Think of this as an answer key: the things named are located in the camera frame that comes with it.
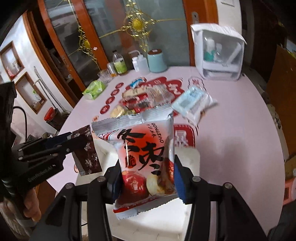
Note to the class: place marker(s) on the green label plastic bottle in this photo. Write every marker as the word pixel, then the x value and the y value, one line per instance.
pixel 119 63

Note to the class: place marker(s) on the red bucket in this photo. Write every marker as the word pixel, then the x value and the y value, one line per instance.
pixel 50 114

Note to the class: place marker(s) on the clear drinking glass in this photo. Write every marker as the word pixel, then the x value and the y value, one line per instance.
pixel 105 77

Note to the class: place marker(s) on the red jujube snack bag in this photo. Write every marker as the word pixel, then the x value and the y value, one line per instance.
pixel 144 143

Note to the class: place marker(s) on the small metal can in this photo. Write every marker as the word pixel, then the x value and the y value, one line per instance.
pixel 112 70

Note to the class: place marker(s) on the white clear storage box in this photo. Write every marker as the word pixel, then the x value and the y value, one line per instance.
pixel 219 51

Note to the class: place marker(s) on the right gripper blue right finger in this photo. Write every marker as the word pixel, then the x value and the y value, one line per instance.
pixel 185 181

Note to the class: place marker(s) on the white squeeze wash bottle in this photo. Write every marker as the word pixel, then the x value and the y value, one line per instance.
pixel 142 62

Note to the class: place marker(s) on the wooden glass door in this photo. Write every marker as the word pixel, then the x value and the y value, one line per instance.
pixel 74 40

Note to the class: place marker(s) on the kraft paper cracker pack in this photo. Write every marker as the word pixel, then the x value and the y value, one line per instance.
pixel 134 92

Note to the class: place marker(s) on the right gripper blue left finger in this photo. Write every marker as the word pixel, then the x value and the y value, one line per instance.
pixel 114 183

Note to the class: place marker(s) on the light blue snack package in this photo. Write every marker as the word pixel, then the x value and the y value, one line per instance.
pixel 192 103

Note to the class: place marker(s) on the small white pill bottle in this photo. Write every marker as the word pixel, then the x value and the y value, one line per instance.
pixel 135 64

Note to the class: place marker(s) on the pink plastic stool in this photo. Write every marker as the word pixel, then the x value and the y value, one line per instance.
pixel 289 194

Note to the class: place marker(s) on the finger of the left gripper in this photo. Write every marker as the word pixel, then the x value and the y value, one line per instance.
pixel 60 150
pixel 41 144

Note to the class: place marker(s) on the dark brown snack sachet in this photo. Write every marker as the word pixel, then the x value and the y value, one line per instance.
pixel 85 156

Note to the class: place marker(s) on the clear bag small yellow puffs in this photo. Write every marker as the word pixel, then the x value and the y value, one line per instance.
pixel 118 110

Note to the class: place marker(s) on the light blue canister brown lid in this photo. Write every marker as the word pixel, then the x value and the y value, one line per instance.
pixel 156 61

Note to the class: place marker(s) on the brown wooden cabinet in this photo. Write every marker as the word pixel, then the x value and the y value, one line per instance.
pixel 281 91

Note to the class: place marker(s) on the red dark dried fruit pack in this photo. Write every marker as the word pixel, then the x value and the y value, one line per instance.
pixel 138 102

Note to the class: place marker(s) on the small blue white packet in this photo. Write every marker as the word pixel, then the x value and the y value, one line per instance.
pixel 137 82

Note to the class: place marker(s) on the green tissue pack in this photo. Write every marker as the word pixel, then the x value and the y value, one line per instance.
pixel 94 90

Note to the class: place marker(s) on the person left hand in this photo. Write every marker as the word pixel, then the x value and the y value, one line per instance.
pixel 22 222

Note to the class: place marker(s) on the clear pack brown crackers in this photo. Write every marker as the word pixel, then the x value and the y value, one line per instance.
pixel 159 95

